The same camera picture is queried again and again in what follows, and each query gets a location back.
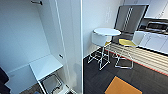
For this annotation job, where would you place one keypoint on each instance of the white wardrobe door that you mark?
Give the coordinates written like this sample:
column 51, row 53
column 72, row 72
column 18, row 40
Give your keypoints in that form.
column 75, row 33

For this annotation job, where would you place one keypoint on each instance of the white metal drying rack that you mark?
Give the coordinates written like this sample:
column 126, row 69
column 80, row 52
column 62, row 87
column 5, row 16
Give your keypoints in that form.
column 100, row 57

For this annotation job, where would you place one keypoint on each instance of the round white table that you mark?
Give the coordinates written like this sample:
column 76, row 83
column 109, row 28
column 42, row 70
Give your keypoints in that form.
column 106, row 32

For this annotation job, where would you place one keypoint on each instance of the dark grey tall cabinet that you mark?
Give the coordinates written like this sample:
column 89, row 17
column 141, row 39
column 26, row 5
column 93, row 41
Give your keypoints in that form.
column 130, row 18

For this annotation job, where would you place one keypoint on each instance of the white wardrobe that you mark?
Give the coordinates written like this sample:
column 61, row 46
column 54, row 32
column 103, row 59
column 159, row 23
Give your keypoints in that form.
column 23, row 33

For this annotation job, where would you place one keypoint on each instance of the white kitchen counter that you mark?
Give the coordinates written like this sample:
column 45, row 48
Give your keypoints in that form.
column 153, row 40

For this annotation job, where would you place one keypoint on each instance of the black microwave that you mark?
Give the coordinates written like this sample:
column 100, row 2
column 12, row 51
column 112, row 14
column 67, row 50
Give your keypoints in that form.
column 156, row 26

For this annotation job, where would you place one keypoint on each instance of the white upper kitchen cabinets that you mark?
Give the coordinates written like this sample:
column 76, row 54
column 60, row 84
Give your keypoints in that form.
column 158, row 8

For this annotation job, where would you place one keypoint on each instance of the black wall hook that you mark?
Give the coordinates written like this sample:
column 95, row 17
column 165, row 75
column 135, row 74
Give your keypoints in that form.
column 36, row 2

